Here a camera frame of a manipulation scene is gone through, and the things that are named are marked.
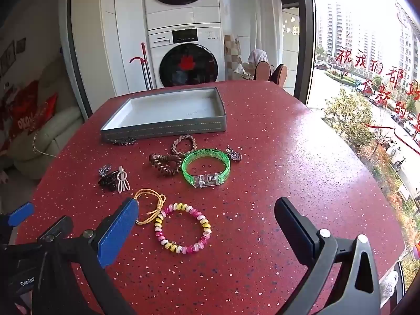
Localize brown braided bracelet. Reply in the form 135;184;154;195
171;134;197;157

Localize brown spiral hair tie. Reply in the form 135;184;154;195
149;153;183;176

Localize white hair clip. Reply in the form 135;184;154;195
115;166;131;194

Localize brown round chair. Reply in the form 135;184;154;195
254;61;270;81
269;64;288;88

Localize pink yellow spiral bracelet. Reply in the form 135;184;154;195
154;203;212;255

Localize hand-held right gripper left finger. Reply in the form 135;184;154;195
33;198;139;315

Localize wall picture frames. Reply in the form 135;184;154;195
0;37;27;77

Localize white curtain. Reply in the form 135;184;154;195
249;0;283;60

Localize dark window frame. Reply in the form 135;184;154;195
280;0;316;106

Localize white washing machine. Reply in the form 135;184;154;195
147;23;225;90

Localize red printed cushion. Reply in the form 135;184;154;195
11;80;40;119
8;92;58;140

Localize pale cloth on chair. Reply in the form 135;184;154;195
247;49;269;70

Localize checkered beige bag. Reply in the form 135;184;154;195
223;34;244;80

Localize green translucent bracelet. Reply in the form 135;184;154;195
181;149;232;190

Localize white dryer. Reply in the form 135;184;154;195
143;0;221;32

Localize grey shallow cardboard box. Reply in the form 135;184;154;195
100;87;227;144

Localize white cabinet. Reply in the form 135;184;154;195
70;0;149;98

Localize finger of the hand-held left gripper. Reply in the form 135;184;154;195
7;202;34;228
38;216;74;242

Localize silver heart charm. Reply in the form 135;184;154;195
226;146;244;162

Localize yellow elastic cord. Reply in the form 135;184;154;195
134;188;166;226

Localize red handled mop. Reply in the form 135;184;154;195
129;42;154;91

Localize white cable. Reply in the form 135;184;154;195
31;130;58;159

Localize grey door frame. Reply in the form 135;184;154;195
58;0;93;120

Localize black claw hair clip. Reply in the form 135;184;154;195
98;171;120;191

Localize cream leather sofa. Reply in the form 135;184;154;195
7;60;85;180

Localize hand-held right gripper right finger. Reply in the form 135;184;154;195
274;197;382;315

